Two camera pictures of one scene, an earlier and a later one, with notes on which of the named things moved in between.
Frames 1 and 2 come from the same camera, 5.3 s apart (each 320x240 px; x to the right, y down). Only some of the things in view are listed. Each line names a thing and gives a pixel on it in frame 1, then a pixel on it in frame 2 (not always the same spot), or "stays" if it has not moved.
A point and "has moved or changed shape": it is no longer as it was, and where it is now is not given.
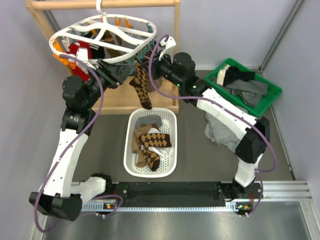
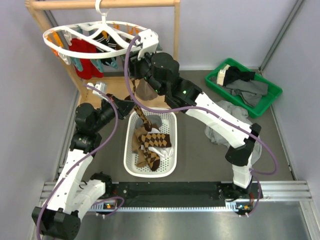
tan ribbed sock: [142, 161] stays
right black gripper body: [162, 68] → [138, 69]
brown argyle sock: [140, 82] → [147, 124]
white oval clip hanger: [105, 38] has moved or changed shape
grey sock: [148, 120] stays
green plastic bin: [273, 91] stays
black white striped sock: [97, 52] → [105, 43]
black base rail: [243, 194] stays
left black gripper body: [111, 80] → [121, 113]
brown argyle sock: [148, 140] stays
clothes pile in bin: [240, 83] stays
